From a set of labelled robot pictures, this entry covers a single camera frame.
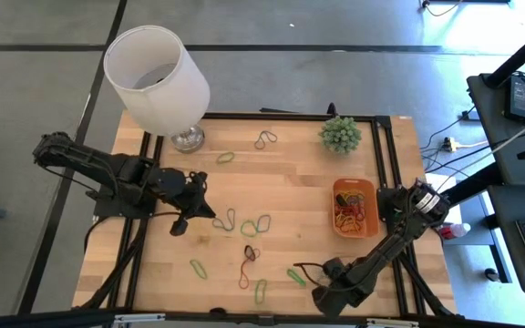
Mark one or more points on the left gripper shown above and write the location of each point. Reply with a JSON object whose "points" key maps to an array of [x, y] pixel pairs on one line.
{"points": [[171, 189]]}

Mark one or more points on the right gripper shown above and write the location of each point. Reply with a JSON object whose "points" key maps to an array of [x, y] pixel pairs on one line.
{"points": [[356, 280]]}

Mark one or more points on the green rubber band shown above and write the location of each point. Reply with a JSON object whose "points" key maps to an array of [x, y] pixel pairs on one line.
{"points": [[256, 296], [243, 230], [219, 159], [295, 277], [198, 269]]}

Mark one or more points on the thin teal rubber band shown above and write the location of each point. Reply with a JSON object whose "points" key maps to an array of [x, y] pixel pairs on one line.
{"points": [[276, 136], [233, 218]]}

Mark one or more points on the yellow rubber band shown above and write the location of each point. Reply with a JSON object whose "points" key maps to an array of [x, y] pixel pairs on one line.
{"points": [[346, 225], [351, 191]]}

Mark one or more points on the red rubber band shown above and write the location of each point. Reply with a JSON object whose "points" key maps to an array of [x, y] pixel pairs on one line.
{"points": [[358, 212], [240, 278]]}

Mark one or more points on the wide black rubber band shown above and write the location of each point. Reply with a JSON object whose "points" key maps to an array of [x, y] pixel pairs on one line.
{"points": [[250, 255], [340, 200]]}

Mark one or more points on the blue rubber band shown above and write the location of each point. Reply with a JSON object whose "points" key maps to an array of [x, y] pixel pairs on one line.
{"points": [[269, 221]]}

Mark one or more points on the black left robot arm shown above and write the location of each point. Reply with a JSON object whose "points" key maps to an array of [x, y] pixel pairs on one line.
{"points": [[85, 157]]}

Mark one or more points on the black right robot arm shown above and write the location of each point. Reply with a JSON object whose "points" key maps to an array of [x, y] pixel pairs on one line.
{"points": [[390, 248]]}

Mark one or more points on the orange plastic bin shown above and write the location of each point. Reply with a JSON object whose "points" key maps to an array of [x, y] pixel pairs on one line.
{"points": [[371, 193]]}

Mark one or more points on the white shade silver table lamp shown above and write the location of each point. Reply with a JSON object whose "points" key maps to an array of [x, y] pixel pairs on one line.
{"points": [[167, 105]]}

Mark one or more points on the clear bottle red cap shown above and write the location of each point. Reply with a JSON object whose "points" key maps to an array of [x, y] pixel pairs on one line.
{"points": [[458, 230]]}

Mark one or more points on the green potted plant white pot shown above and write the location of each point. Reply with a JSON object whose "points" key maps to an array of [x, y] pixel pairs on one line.
{"points": [[340, 134]]}

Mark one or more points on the black caster wheel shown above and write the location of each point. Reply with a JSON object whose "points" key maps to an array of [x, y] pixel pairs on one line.
{"points": [[491, 274]]}

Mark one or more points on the white yellow power strip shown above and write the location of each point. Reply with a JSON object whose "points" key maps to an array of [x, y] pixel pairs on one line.
{"points": [[449, 145]]}

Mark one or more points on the black desk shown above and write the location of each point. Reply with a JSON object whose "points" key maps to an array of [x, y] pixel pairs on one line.
{"points": [[486, 105]]}

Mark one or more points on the black power adapter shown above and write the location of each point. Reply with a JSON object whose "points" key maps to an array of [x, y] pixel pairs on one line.
{"points": [[520, 98]]}

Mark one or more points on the black stand pole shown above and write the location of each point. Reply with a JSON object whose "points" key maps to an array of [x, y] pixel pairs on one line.
{"points": [[522, 52]]}

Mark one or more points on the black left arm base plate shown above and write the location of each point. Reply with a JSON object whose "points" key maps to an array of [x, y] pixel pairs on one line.
{"points": [[107, 207]]}

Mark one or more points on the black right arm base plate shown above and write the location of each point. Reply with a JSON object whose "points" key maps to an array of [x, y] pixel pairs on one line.
{"points": [[388, 200]]}

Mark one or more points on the small black mount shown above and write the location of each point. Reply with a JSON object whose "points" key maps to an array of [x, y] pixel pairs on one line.
{"points": [[218, 311]]}

